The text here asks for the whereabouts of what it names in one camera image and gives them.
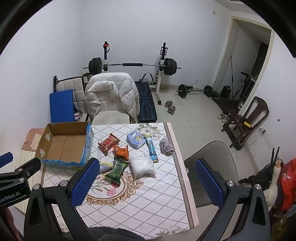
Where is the white door frame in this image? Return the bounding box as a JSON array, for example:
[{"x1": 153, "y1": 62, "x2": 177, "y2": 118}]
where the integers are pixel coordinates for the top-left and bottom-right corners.
[{"x1": 211, "y1": 16, "x2": 276, "y2": 103}]

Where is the short barbell with black plates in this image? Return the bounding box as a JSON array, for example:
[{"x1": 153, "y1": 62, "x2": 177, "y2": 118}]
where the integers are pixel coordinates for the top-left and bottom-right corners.
[{"x1": 176, "y1": 84, "x2": 219, "y2": 98}]

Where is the white goose plush toy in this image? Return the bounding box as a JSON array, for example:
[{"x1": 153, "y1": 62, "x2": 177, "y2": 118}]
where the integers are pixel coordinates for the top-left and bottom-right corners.
[{"x1": 264, "y1": 159, "x2": 285, "y2": 211}]

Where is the black weight bench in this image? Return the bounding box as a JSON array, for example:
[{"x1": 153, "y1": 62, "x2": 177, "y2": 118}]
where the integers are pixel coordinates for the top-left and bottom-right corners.
[{"x1": 135, "y1": 79, "x2": 159, "y2": 123}]

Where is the red snack packet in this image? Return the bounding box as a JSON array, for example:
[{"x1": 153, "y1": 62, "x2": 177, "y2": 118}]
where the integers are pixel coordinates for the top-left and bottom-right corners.
[{"x1": 98, "y1": 133, "x2": 121, "y2": 153}]

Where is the grey office chair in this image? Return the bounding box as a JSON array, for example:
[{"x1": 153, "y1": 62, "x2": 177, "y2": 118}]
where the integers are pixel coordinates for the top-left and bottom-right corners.
[{"x1": 184, "y1": 141, "x2": 239, "y2": 209}]

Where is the orange snack packet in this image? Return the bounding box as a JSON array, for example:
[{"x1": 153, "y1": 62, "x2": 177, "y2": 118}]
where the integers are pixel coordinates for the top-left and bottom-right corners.
[{"x1": 112, "y1": 145, "x2": 129, "y2": 161}]

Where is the purple cloth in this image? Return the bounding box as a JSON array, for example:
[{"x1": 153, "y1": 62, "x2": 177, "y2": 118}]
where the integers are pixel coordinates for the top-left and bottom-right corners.
[{"x1": 159, "y1": 137, "x2": 175, "y2": 156}]

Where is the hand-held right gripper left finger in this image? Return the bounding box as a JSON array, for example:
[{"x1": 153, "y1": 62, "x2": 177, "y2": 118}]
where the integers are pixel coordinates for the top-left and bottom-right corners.
[{"x1": 24, "y1": 158, "x2": 101, "y2": 241}]

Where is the blue tube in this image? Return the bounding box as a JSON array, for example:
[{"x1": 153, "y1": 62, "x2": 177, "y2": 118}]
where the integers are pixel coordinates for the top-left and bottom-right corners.
[{"x1": 144, "y1": 135, "x2": 159, "y2": 163}]

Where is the green snack packet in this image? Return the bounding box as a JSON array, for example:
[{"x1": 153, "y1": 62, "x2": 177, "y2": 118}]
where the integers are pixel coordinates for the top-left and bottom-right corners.
[{"x1": 103, "y1": 156, "x2": 129, "y2": 184}]

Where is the white cotton plastic bag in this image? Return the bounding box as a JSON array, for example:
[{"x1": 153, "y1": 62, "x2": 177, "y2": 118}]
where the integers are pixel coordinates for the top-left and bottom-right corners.
[{"x1": 129, "y1": 152, "x2": 157, "y2": 179}]

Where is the grey speckled packet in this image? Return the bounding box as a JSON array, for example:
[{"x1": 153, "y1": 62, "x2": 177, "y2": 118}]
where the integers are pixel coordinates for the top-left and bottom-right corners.
[{"x1": 99, "y1": 162, "x2": 114, "y2": 174}]

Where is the white ribbed board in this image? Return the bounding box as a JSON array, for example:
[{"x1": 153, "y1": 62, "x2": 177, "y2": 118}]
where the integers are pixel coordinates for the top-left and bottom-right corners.
[{"x1": 13, "y1": 148, "x2": 43, "y2": 214}]

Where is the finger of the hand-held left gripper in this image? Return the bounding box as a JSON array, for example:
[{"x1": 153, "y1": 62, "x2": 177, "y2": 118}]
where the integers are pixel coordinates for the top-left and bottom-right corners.
[
  {"x1": 0, "y1": 152, "x2": 14, "y2": 168},
  {"x1": 13, "y1": 158, "x2": 41, "y2": 180}
]

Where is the white power strip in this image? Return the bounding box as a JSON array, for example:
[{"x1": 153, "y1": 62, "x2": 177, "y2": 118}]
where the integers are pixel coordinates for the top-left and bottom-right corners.
[{"x1": 259, "y1": 127, "x2": 275, "y2": 149}]

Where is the white puffer jacket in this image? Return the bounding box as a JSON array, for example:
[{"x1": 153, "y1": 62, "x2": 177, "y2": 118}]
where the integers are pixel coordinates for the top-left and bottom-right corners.
[{"x1": 84, "y1": 72, "x2": 140, "y2": 123}]

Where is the light blue tissue packet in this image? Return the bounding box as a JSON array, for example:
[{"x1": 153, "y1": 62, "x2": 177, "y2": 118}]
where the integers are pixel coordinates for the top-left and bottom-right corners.
[{"x1": 126, "y1": 130, "x2": 147, "y2": 150}]

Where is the pink cardboard sheet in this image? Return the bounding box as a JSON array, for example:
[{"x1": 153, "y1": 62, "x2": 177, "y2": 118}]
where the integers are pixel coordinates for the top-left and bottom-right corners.
[{"x1": 22, "y1": 128, "x2": 46, "y2": 151}]

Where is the blue folded mat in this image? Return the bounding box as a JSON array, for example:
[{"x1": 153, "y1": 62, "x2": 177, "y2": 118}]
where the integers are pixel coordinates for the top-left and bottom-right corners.
[{"x1": 49, "y1": 89, "x2": 75, "y2": 123}]

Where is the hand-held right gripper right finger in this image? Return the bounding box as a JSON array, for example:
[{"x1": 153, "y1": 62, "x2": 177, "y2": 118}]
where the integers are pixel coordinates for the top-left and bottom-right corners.
[{"x1": 194, "y1": 158, "x2": 271, "y2": 241}]

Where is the red plastic bag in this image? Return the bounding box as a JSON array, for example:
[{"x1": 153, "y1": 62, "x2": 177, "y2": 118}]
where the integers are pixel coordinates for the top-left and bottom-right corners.
[{"x1": 276, "y1": 158, "x2": 296, "y2": 212}]

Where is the white padded chair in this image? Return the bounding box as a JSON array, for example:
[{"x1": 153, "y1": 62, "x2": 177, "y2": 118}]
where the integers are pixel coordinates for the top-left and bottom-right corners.
[
  {"x1": 54, "y1": 75, "x2": 89, "y2": 122},
  {"x1": 87, "y1": 72, "x2": 132, "y2": 126}
]

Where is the black router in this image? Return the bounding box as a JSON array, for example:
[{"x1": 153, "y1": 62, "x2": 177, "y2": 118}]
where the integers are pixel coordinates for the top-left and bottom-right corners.
[{"x1": 269, "y1": 147, "x2": 282, "y2": 168}]

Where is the cardboard box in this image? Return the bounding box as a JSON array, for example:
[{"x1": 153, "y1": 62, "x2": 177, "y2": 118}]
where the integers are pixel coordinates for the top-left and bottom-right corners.
[{"x1": 35, "y1": 122, "x2": 94, "y2": 171}]

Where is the black kick scooter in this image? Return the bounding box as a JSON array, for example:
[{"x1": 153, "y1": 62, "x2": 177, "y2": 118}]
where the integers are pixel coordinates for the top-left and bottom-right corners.
[{"x1": 232, "y1": 71, "x2": 253, "y2": 100}]

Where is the long barbell with black plates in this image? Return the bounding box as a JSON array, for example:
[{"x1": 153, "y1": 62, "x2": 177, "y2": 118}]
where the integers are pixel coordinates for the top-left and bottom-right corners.
[{"x1": 83, "y1": 57, "x2": 182, "y2": 76}]

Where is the white barbell rack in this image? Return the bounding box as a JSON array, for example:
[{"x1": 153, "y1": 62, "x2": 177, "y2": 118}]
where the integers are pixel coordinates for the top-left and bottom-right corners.
[{"x1": 100, "y1": 41, "x2": 169, "y2": 105}]

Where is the dark wooden chair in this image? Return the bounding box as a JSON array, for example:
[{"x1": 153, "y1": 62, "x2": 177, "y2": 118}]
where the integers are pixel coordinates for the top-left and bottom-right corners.
[{"x1": 222, "y1": 96, "x2": 270, "y2": 151}]

